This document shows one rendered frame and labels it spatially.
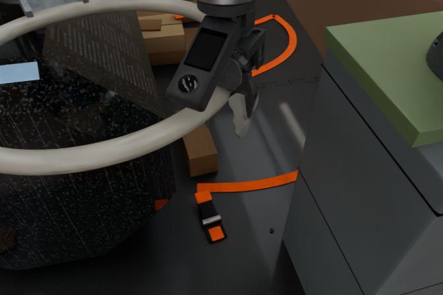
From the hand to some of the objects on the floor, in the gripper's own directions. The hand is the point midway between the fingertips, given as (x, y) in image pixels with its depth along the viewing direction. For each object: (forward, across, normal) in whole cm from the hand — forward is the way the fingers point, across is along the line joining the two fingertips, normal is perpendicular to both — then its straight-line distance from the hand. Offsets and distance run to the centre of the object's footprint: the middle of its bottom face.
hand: (221, 129), depth 57 cm
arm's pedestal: (+88, -31, -38) cm, 101 cm away
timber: (+81, +47, -63) cm, 113 cm away
